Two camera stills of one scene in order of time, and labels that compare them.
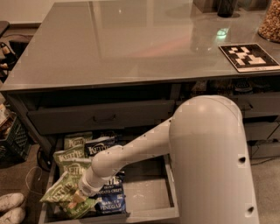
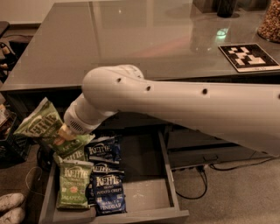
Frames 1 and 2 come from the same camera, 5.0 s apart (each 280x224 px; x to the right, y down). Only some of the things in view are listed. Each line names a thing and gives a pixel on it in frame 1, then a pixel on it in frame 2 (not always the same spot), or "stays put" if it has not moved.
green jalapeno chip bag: (61, 192) → (43, 124)
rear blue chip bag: (102, 143) stays put
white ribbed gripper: (85, 186) → (72, 121)
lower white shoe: (15, 216) stays put
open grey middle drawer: (150, 188) stays put
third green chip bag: (73, 157) stays put
